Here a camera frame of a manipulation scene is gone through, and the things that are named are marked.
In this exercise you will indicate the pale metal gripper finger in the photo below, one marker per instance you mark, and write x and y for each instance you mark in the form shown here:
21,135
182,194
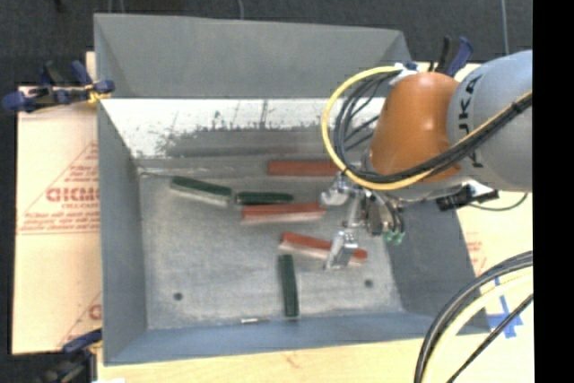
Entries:
333,196
343,249

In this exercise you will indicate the red-brown flat block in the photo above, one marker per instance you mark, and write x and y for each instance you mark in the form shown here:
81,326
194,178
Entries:
300,168
280,211
305,243

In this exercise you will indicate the dark green flat block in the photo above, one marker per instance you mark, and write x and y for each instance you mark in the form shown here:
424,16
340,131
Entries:
264,197
288,287
202,188

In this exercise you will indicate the small pale metal strip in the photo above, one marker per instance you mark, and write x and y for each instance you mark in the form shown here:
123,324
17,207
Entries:
249,320

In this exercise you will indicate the grey metal bin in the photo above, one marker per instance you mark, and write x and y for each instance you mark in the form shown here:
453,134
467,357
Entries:
215,264

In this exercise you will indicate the brown cardboard board, red print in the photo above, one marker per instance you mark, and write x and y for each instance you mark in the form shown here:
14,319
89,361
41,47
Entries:
54,237

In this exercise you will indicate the black cylinder on white bracket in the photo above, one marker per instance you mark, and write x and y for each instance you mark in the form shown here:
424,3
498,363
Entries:
462,196

